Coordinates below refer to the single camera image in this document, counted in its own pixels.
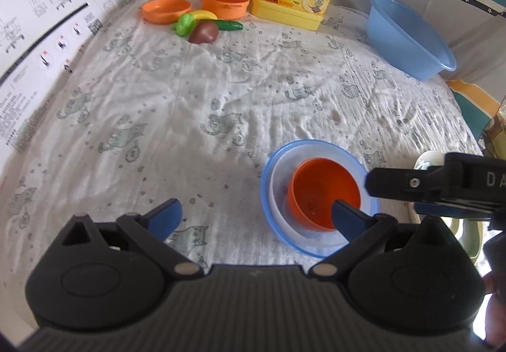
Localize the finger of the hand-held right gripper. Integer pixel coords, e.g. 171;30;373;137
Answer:
364;165;433;198
411;196;499;220

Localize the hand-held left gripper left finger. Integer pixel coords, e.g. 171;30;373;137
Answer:
59;198;202;279

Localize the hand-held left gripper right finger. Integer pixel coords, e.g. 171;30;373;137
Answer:
308;200;463;279

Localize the small orange bowl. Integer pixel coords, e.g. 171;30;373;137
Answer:
287;157;361;232

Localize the white round plate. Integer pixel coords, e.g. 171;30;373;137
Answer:
407;150;485;271

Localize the green square plate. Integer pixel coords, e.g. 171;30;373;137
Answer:
451;218;484;271

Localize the clear plastic bowl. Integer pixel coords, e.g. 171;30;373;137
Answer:
270;146;374;246

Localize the blue transparent bowl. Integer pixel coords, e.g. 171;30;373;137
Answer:
260;139;381;258

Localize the person's right hand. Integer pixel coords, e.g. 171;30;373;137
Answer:
483;271;506;333

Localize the yellow teal striped cloth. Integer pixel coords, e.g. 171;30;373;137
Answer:
447;77;504;147

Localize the white cat-print cloth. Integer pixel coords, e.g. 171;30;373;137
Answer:
0;0;491;297

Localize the blue plastic basin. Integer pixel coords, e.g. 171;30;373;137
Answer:
367;0;458;81

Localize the brown toy onion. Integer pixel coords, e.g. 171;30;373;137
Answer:
188;20;219;45

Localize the green toy vegetable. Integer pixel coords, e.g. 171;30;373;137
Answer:
171;14;196;36

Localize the green toy cucumber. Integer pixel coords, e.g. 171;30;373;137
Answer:
211;19;244;32

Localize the orange toy pan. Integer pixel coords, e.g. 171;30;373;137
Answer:
139;0;192;25

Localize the yellow toy banana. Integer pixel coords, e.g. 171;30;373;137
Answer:
186;9;219;21

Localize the white instruction sheet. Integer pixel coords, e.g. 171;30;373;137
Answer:
0;0;137;182

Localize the orange toy pot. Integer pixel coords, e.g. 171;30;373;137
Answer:
201;0;251;19

